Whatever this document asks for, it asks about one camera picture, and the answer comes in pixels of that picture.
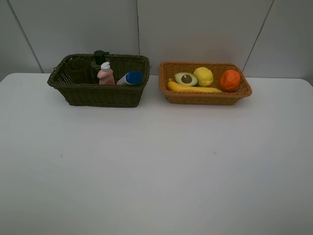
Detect dark brown wicker basket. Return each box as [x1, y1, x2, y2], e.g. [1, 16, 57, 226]
[47, 54, 150, 108]

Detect pink bottle white cap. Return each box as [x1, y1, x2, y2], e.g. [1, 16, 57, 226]
[97, 62, 115, 85]

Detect halved avocado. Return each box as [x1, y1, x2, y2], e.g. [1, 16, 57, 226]
[175, 72, 198, 86]

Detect translucent pink plastic cup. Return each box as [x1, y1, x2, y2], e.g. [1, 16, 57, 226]
[66, 58, 91, 84]

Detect orange tangerine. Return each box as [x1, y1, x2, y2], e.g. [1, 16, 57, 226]
[220, 70, 241, 93]

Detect yellow banana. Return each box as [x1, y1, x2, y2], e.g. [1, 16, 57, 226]
[167, 79, 222, 94]

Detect white bottle blue cap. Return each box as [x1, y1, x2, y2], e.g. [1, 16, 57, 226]
[116, 71, 143, 85]

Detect yellow lemon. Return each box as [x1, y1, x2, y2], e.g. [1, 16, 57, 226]
[194, 67, 214, 87]

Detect dark green pump bottle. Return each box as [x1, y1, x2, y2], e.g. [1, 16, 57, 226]
[91, 50, 111, 79]

